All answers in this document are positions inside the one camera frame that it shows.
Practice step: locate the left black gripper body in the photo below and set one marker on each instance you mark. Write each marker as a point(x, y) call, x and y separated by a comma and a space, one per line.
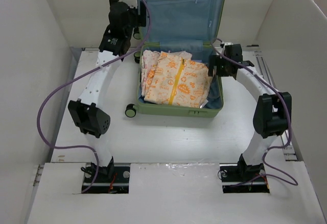
point(135, 18)

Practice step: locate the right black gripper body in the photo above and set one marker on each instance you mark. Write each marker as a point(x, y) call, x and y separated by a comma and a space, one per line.
point(222, 68)

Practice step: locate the orange cartoon zip hoodie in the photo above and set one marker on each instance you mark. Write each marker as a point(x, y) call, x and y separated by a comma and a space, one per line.
point(203, 82)

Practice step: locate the green suitcase blue lining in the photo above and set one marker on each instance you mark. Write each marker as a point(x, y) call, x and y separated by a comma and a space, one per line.
point(176, 26)

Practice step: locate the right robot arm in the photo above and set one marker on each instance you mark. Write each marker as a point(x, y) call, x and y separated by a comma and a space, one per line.
point(256, 152)

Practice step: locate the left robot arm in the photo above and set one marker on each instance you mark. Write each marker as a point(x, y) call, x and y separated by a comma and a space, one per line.
point(87, 111)

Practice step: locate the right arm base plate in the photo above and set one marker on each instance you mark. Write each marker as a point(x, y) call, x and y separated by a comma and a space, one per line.
point(237, 180)

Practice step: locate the aluminium rail right side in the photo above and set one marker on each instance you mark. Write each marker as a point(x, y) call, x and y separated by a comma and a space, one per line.
point(273, 113)

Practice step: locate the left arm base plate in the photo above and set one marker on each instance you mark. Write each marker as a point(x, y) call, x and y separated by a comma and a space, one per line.
point(117, 184)

